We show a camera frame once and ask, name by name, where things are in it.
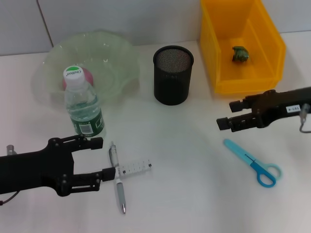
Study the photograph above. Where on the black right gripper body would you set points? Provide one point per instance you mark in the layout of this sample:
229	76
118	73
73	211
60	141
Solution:
279	104

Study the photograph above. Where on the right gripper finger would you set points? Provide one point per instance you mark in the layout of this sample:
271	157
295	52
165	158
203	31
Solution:
235	106
223	123

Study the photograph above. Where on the silver ballpoint pen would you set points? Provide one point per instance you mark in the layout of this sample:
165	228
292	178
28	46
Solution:
114	155

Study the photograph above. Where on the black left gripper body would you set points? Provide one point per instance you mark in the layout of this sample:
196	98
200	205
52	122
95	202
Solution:
36	170

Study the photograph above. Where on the green glass fruit bowl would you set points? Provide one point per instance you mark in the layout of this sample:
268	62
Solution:
114	63

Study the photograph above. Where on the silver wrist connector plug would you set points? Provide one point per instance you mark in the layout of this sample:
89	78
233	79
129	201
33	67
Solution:
11	150

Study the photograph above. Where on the yellow plastic bin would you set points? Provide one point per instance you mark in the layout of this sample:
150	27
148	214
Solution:
267	60

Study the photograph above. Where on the blue scissors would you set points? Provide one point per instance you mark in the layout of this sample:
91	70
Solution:
255	165

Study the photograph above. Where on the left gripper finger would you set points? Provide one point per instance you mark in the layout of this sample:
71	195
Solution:
97	143
108	174

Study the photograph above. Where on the black mesh pen holder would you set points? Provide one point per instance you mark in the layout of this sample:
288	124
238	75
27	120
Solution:
172	85

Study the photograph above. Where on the pink peach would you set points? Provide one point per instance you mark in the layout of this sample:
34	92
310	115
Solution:
88	76

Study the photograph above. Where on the clear green-label water bottle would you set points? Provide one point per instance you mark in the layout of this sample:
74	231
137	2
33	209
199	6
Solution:
82	104

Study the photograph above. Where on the transparent plastic ruler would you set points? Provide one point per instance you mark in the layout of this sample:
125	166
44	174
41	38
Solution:
136	167

